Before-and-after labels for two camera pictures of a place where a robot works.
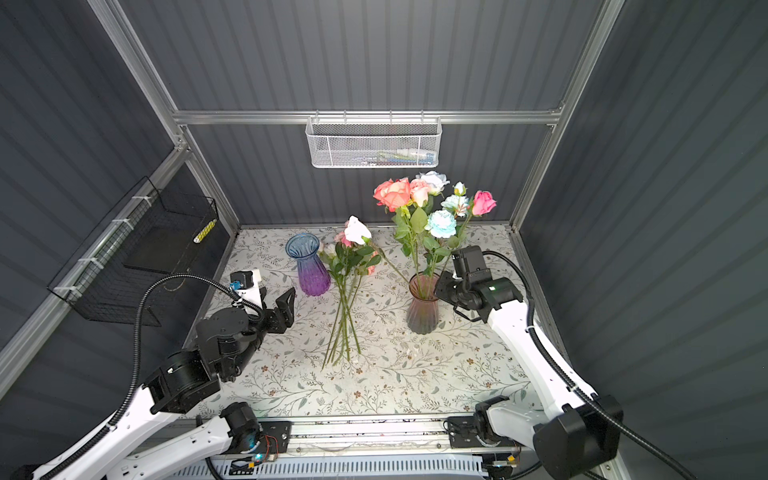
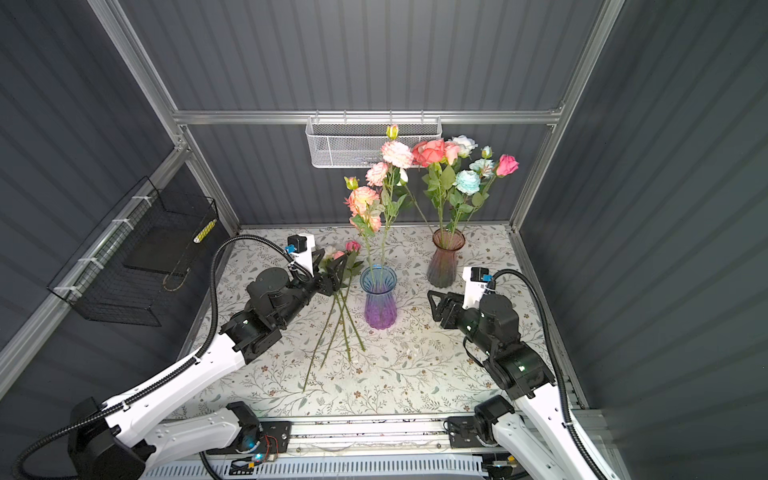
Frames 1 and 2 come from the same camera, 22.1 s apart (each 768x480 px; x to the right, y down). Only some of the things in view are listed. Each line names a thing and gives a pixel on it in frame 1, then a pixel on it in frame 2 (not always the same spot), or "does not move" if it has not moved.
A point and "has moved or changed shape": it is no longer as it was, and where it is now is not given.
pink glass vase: (423, 312) to (442, 270)
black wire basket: (152, 234) does not move
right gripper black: (444, 280) to (454, 303)
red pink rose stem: (396, 195) to (429, 153)
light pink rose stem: (420, 193) to (452, 151)
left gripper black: (282, 316) to (325, 283)
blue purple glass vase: (313, 276) has moved or changed shape
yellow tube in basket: (204, 231) does not move
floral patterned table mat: (367, 335) does not move
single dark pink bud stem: (482, 203) to (506, 166)
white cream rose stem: (357, 233) to (403, 180)
